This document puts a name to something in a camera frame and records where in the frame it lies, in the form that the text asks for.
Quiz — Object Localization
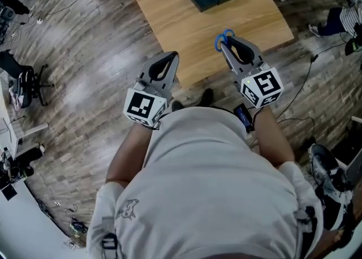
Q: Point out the person's left forearm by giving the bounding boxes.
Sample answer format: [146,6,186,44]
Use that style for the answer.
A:
[105,123,156,184]

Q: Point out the white desk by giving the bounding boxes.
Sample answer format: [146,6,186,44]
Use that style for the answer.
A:
[0,76,50,160]

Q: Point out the person's black left shoe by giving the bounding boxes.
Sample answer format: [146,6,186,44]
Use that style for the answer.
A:
[170,100,185,113]

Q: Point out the grey shoulder strap with buckle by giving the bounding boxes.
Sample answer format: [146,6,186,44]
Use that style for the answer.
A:
[101,216,119,259]

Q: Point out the black equipment pile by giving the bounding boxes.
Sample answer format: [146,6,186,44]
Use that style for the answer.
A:
[0,144,46,201]

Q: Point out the black and grey shoulder strap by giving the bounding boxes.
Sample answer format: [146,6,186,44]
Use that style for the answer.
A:
[293,205,318,259]

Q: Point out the black office chair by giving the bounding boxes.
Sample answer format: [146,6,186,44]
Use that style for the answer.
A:
[0,49,55,109]

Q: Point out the stool with patterned clothes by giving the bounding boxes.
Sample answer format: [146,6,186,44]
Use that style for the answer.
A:
[307,143,357,234]

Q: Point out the black battery pack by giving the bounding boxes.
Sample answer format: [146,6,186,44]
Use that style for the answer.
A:
[232,103,255,135]

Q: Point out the person's white shirt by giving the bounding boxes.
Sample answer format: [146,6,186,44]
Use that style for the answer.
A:
[85,106,325,259]

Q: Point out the person's black shoe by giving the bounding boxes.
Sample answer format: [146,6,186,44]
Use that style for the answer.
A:
[199,88,215,109]
[170,100,185,113]

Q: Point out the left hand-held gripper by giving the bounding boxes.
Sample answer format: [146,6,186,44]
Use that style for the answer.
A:
[123,51,180,129]

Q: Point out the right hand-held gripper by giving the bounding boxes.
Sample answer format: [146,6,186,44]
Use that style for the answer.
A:
[220,37,285,109]

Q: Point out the person's black right shoe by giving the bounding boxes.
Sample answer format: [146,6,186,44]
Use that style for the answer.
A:
[199,88,215,109]

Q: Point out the blue handled scissors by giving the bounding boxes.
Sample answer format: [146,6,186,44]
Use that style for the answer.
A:
[214,28,236,54]

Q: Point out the person's right forearm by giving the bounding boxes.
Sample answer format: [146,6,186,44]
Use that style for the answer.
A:
[252,107,296,169]

